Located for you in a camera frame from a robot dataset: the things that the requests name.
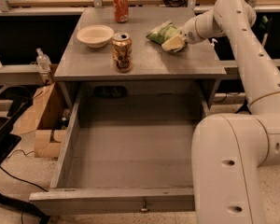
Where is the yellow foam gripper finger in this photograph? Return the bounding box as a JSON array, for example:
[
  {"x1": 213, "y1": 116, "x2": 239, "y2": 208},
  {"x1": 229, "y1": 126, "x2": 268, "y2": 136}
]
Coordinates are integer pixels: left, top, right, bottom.
[{"x1": 161, "y1": 35, "x2": 186, "y2": 52}]

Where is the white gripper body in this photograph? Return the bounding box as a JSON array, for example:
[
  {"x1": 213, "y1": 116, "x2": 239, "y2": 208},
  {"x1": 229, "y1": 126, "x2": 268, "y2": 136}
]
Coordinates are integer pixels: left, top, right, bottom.
[{"x1": 182, "y1": 15, "x2": 216, "y2": 44}]

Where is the green jalapeno chip bag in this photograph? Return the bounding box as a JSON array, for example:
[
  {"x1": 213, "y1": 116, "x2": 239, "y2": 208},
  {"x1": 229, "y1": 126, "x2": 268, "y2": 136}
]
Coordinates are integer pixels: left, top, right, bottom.
[{"x1": 146, "y1": 21, "x2": 181, "y2": 45}]

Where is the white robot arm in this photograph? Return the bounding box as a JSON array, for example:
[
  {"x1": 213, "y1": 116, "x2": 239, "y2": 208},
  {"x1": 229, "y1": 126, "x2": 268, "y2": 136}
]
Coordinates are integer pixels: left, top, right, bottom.
[{"x1": 181, "y1": 0, "x2": 280, "y2": 224}]

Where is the open grey top drawer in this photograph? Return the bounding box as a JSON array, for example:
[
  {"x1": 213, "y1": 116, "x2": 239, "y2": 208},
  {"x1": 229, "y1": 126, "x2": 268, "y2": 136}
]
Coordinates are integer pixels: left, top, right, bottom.
[{"x1": 30, "y1": 87, "x2": 206, "y2": 216}]

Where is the metal drawer knob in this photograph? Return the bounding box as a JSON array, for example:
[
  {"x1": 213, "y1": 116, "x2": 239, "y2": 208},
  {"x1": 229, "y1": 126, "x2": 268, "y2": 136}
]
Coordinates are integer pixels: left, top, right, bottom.
[{"x1": 140, "y1": 201, "x2": 149, "y2": 213}]

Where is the small white pump bottle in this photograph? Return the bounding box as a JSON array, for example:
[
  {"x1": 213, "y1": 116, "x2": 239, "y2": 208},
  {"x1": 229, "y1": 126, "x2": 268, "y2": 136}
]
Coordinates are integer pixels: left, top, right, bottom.
[{"x1": 211, "y1": 38, "x2": 217, "y2": 48}]

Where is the gold soda can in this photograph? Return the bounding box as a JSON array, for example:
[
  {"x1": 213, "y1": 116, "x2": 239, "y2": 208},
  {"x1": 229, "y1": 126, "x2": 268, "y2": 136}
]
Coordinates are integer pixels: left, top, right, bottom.
[{"x1": 112, "y1": 32, "x2": 133, "y2": 73}]

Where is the grey wooden cabinet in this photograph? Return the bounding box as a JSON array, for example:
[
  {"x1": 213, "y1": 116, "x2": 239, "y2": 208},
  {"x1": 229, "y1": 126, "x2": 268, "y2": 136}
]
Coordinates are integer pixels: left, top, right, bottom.
[{"x1": 55, "y1": 7, "x2": 226, "y2": 103}]

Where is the orange soda can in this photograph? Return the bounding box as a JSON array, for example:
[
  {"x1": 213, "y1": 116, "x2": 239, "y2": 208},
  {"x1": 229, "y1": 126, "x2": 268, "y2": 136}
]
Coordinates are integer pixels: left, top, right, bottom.
[{"x1": 113, "y1": 0, "x2": 129, "y2": 23}]

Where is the white bowl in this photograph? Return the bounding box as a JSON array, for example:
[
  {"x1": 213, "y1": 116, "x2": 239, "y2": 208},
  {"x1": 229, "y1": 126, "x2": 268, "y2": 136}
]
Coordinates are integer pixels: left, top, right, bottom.
[{"x1": 77, "y1": 25, "x2": 114, "y2": 49}]

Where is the clear sanitizer bottle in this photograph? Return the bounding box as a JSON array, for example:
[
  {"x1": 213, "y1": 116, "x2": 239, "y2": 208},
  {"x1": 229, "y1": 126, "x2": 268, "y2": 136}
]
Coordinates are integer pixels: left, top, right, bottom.
[{"x1": 36, "y1": 49, "x2": 51, "y2": 72}]

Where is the cardboard box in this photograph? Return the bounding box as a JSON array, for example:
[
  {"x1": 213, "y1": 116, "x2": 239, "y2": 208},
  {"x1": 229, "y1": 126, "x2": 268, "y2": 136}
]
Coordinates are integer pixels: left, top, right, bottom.
[{"x1": 13, "y1": 83, "x2": 65, "y2": 134}]

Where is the wooden block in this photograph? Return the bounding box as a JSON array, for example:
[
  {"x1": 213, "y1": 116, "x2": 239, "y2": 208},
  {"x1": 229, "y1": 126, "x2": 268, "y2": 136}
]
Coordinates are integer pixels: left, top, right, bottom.
[{"x1": 35, "y1": 130, "x2": 66, "y2": 158}]

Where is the black chair frame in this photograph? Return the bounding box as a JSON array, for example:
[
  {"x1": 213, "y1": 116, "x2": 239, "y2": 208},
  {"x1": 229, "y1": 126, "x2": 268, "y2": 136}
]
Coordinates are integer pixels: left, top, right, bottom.
[{"x1": 0, "y1": 85, "x2": 49, "y2": 224}]

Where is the black floor cable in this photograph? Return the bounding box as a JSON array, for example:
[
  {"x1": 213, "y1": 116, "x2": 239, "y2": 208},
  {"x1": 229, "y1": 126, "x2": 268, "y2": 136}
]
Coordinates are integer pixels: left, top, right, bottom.
[{"x1": 0, "y1": 165, "x2": 49, "y2": 193}]

